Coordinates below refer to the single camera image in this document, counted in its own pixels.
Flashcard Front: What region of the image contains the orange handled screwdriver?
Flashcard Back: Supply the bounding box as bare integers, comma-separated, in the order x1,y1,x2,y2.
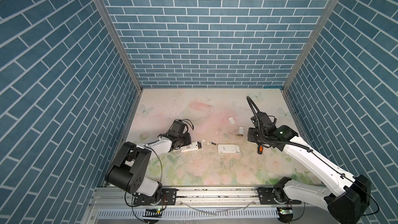
257,145,264,155

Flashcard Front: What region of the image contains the white remote control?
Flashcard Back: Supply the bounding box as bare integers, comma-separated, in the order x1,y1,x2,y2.
217,144,240,154
180,141,202,152

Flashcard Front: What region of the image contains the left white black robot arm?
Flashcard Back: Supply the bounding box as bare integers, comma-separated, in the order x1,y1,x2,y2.
105,119,194,201

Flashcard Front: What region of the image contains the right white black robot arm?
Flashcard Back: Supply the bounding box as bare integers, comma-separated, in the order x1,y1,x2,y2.
248,112,372,224

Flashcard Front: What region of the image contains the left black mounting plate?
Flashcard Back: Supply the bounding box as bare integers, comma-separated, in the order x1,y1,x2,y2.
133,188,177,206

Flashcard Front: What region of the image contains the black mounting plate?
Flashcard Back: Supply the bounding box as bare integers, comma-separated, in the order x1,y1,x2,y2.
133,188,177,206
257,187,302,205

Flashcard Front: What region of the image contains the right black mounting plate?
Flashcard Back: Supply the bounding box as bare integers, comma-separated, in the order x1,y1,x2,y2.
257,187,302,205

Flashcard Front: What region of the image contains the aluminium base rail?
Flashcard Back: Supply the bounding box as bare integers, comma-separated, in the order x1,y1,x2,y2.
82,185,337,224

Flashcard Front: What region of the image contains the white perforated cable duct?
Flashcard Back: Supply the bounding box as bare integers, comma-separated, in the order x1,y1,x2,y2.
97,207,279,220

